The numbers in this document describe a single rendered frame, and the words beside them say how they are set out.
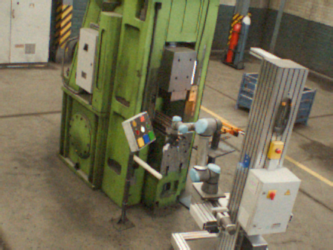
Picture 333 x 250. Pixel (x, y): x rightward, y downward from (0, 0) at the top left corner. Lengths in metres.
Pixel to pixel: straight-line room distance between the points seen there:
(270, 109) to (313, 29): 9.58
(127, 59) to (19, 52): 5.03
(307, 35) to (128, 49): 8.90
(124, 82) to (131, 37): 0.47
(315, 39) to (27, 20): 7.53
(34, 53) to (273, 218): 6.90
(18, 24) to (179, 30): 5.25
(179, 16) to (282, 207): 2.04
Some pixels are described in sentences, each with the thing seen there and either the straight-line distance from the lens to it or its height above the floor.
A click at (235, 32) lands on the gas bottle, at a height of 0.91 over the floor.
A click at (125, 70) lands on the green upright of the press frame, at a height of 1.46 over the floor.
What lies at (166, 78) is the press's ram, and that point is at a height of 1.49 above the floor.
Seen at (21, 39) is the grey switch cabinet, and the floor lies 0.59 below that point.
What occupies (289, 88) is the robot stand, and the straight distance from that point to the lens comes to 3.29.
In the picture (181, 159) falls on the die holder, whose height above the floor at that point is 0.59.
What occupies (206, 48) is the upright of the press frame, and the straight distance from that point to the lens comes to 4.71.
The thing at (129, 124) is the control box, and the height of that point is 1.17.
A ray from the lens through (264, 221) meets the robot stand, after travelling 3.48.
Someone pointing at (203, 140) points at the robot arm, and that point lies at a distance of 3.53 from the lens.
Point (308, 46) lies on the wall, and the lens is 12.81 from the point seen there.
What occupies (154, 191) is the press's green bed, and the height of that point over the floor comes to 0.24.
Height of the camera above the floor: 2.68
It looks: 22 degrees down
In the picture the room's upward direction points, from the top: 9 degrees clockwise
